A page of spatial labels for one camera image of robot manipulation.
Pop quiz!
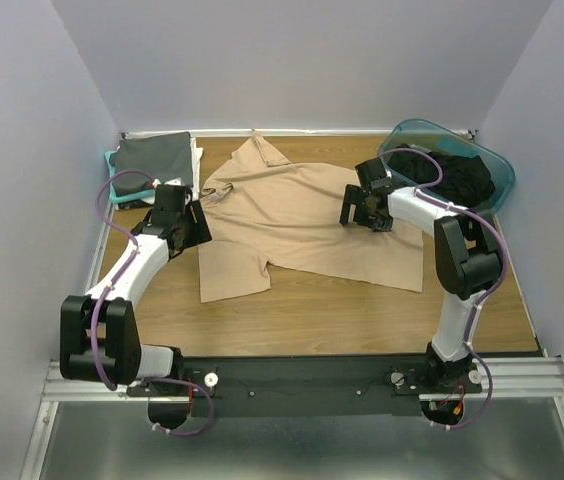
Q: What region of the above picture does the beige t shirt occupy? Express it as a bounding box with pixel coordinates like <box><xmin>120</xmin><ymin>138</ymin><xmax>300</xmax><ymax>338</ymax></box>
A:
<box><xmin>198</xmin><ymin>133</ymin><xmax>424</xmax><ymax>303</ymax></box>

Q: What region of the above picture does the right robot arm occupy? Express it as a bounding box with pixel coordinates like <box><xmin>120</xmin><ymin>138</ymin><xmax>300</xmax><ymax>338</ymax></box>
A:
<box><xmin>339</xmin><ymin>158</ymin><xmax>508</xmax><ymax>389</ymax></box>

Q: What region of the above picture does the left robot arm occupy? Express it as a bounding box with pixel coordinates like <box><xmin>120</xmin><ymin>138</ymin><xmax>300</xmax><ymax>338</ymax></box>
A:
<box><xmin>59</xmin><ymin>184</ymin><xmax>211</xmax><ymax>390</ymax></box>

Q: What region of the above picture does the folded grey t shirt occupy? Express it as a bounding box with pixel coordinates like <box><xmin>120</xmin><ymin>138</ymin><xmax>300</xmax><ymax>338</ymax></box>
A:
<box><xmin>107</xmin><ymin>131</ymin><xmax>195</xmax><ymax>187</ymax></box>

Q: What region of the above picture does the teal plastic basket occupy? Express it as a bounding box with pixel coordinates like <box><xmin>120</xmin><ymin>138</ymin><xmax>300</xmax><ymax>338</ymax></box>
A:
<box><xmin>378</xmin><ymin>118</ymin><xmax>516</xmax><ymax>212</ymax></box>

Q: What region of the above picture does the black t shirt in basket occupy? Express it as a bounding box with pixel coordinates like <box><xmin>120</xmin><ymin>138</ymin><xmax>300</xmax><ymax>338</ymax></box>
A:
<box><xmin>383</xmin><ymin>144</ymin><xmax>496</xmax><ymax>207</ymax></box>

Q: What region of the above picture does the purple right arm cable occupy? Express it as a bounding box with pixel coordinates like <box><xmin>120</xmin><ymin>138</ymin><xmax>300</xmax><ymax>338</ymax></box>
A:
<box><xmin>386</xmin><ymin>147</ymin><xmax>508</xmax><ymax>432</ymax></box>

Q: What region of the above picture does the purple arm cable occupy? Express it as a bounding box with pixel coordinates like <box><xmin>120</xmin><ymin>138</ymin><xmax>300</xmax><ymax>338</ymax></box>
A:
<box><xmin>89</xmin><ymin>169</ymin><xmax>216</xmax><ymax>437</ymax></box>
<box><xmin>386</xmin><ymin>147</ymin><xmax>508</xmax><ymax>432</ymax></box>

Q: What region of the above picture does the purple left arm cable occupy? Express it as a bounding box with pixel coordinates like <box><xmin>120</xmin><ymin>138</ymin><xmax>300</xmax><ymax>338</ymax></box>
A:
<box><xmin>89</xmin><ymin>169</ymin><xmax>216</xmax><ymax>437</ymax></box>

